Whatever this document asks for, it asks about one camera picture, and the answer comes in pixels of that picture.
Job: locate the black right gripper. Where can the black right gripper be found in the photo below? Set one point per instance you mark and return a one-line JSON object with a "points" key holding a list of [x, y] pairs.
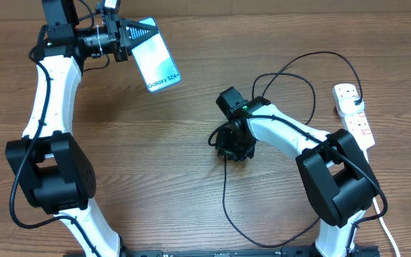
{"points": [[227, 151]]}

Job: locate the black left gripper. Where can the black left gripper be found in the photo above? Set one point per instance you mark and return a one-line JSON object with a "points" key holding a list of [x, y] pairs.
{"points": [[123, 27]]}

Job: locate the blue Galaxy smartphone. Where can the blue Galaxy smartphone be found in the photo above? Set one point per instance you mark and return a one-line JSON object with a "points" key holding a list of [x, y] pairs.
{"points": [[157, 66]]}

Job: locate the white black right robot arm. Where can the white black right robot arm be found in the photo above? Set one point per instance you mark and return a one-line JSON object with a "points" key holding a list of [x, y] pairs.
{"points": [[337, 178]]}

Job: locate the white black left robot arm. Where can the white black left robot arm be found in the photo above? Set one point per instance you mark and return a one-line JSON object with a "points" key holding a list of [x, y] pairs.
{"points": [[49, 166]]}

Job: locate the white charger plug adapter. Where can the white charger plug adapter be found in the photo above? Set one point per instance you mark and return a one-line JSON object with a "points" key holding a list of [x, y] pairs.
{"points": [[349, 105]]}

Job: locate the white power strip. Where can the white power strip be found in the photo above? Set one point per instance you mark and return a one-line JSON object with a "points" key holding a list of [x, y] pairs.
{"points": [[356, 124]]}

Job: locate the brown cardboard backdrop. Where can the brown cardboard backdrop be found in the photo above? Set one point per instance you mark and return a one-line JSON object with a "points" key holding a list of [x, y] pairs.
{"points": [[21, 10]]}

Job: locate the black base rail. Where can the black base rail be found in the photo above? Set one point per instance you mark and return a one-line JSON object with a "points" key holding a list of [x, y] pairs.
{"points": [[219, 252]]}

